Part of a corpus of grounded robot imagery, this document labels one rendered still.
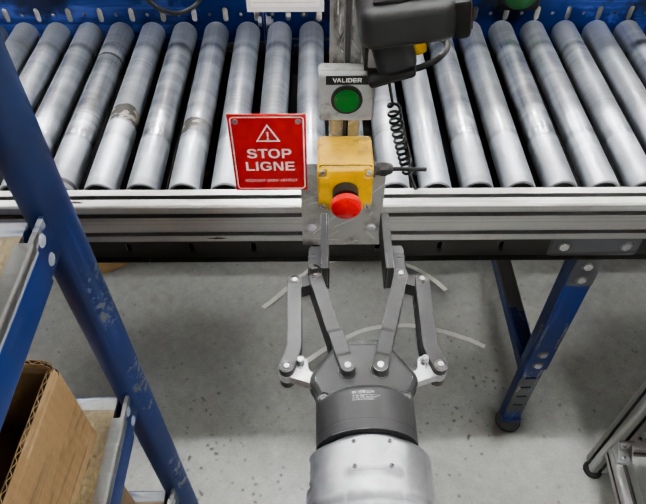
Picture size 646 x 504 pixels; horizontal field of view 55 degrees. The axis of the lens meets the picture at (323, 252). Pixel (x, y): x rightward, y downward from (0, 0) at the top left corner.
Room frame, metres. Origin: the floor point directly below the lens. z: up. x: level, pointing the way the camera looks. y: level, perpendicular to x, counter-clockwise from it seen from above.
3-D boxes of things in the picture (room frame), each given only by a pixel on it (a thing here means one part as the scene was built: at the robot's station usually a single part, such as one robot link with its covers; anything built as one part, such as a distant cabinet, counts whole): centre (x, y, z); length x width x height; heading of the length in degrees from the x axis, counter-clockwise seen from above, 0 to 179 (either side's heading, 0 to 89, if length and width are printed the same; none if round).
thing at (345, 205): (0.57, -0.03, 0.84); 0.04 x 0.04 x 0.04; 1
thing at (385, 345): (0.30, -0.06, 0.95); 0.11 x 0.01 x 0.04; 165
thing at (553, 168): (0.95, -0.37, 0.72); 0.52 x 0.05 x 0.05; 1
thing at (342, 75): (0.64, -0.03, 0.95); 0.07 x 0.03 x 0.07; 91
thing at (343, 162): (0.61, -0.07, 0.84); 0.15 x 0.09 x 0.07; 91
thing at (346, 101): (0.63, -0.03, 0.95); 0.03 x 0.02 x 0.03; 91
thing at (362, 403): (0.23, -0.03, 0.95); 0.09 x 0.08 x 0.08; 1
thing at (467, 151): (0.95, -0.24, 0.72); 0.52 x 0.05 x 0.05; 1
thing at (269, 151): (0.65, 0.04, 0.85); 0.16 x 0.01 x 0.13; 91
